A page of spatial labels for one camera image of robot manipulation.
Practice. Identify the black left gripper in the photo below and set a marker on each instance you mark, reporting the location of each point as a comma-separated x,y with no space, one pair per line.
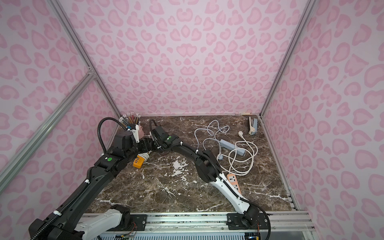
141,144

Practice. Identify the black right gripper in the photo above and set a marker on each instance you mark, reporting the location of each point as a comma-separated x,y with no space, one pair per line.
154,142

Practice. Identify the yellow power strip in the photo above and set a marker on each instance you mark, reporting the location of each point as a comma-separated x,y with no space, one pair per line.
138,162

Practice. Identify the pink power strip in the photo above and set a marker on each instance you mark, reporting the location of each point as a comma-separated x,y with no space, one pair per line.
234,182

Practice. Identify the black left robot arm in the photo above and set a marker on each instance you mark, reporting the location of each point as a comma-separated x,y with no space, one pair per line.
61,224

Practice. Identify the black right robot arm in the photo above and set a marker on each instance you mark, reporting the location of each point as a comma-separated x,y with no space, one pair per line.
248,214

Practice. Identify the grey-blue power strip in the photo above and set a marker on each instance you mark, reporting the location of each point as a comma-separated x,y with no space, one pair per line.
227,145

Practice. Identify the pink pencil cup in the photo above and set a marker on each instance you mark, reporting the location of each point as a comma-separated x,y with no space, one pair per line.
132,122

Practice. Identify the grey stapler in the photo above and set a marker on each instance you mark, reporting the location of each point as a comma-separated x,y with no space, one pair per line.
253,126

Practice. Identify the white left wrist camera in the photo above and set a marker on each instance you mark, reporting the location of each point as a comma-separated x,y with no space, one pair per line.
136,130

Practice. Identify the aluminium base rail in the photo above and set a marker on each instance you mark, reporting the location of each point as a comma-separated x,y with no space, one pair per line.
193,226

